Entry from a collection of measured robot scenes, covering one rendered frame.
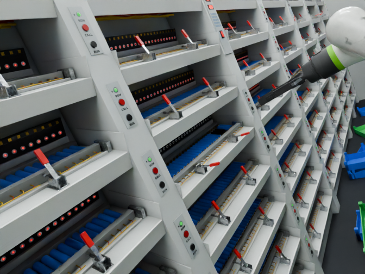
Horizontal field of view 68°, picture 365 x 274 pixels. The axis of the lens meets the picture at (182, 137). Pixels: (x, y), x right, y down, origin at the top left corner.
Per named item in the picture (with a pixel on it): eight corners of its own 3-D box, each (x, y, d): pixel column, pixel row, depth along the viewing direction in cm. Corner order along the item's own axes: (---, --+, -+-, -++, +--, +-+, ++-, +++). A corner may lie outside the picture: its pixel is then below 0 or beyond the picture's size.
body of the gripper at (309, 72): (313, 57, 98) (290, 72, 104) (309, 61, 92) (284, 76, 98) (325, 75, 98) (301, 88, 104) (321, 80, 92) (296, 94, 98)
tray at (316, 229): (332, 201, 190) (332, 184, 185) (317, 264, 144) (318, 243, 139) (300, 195, 201) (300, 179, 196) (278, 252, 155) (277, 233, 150)
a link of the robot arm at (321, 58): (341, 75, 88) (344, 69, 95) (321, 44, 88) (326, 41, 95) (322, 85, 92) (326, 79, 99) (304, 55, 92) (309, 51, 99)
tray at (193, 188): (255, 136, 125) (253, 116, 122) (184, 212, 79) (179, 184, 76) (215, 133, 136) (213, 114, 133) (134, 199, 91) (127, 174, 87)
